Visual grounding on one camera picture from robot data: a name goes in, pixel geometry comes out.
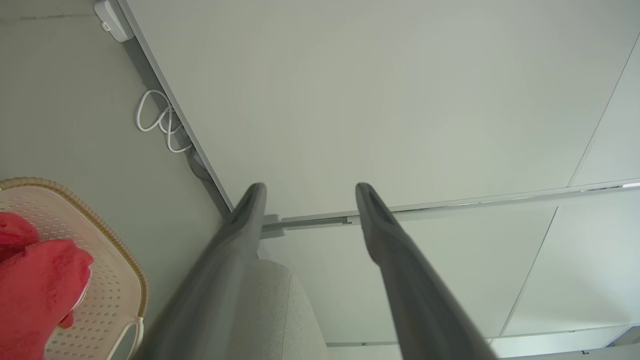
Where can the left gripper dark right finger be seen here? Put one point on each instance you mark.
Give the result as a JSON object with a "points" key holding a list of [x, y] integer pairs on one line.
{"points": [[415, 295]]}

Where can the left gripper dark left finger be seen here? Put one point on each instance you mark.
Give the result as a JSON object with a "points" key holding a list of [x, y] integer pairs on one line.
{"points": [[210, 280]]}

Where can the red and white garment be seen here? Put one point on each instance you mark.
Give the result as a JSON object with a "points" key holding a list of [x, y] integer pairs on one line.
{"points": [[15, 232]]}

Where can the grey partition panel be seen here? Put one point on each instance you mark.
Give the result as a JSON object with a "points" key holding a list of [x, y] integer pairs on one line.
{"points": [[460, 275]]}

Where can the grey fabric sofa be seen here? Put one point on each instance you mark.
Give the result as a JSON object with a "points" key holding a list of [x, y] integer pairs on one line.
{"points": [[280, 310]]}

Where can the grey partition foot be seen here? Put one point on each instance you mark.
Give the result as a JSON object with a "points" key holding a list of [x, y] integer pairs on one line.
{"points": [[272, 226]]}

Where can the cream perforated laundry basket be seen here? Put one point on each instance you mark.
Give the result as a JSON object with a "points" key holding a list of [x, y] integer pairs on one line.
{"points": [[112, 280]]}

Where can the large white partition board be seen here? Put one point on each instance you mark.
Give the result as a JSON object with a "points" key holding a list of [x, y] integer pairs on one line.
{"points": [[350, 100]]}

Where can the white power strip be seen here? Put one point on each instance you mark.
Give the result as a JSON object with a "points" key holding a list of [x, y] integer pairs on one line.
{"points": [[114, 20]]}

